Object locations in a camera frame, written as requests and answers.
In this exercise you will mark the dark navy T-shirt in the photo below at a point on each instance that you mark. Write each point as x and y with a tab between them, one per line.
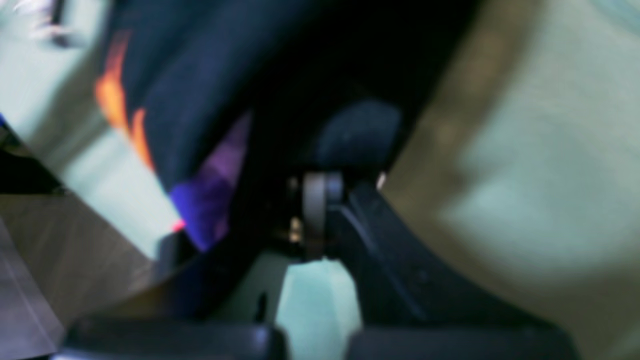
213	94

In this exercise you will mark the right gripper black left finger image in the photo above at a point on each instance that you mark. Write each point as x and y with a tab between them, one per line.
221	304

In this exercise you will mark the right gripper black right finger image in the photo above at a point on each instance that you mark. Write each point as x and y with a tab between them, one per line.
414	306

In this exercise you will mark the light green table cloth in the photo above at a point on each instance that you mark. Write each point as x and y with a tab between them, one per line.
520	170

